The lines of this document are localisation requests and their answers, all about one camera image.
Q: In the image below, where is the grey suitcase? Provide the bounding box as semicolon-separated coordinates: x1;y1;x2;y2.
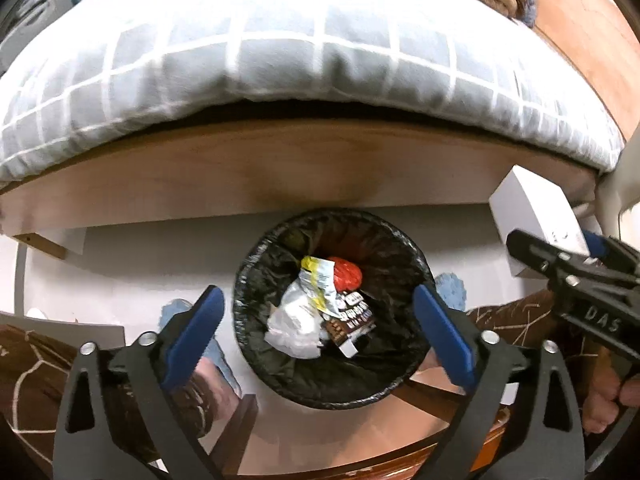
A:
0;0;71;61

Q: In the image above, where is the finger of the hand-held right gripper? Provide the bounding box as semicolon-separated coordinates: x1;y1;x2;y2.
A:
582;231;640;282
506;230;640;307

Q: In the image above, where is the person's left foot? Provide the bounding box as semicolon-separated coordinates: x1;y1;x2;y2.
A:
192;345;242;426

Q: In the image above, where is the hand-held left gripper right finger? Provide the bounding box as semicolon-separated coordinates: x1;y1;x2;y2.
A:
412;282;586;480

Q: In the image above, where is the red plastic bag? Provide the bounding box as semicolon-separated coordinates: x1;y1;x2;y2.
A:
327;256;363;293

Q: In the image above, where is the white plastic bag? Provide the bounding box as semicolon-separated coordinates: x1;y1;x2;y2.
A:
265;275;326;358

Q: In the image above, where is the grey checked quilt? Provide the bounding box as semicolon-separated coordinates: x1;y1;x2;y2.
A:
0;0;626;183

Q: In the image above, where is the black-lined trash bin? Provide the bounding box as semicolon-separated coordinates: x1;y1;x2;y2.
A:
232;207;436;411

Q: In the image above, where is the white cardboard box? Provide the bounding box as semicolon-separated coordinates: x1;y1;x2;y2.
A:
489;166;591;281

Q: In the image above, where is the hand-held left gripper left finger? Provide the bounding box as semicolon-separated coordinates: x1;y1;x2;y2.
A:
52;285;226;480

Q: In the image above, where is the yellow snack packet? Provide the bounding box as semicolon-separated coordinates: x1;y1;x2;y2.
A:
300;255;343;318

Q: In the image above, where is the brown cookie box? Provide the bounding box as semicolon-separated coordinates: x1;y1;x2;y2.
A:
320;290;377;358

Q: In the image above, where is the person's right hand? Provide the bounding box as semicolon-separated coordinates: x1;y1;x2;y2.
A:
582;359;640;437

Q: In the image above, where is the wooden bed frame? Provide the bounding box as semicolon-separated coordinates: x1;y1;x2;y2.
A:
0;0;640;261

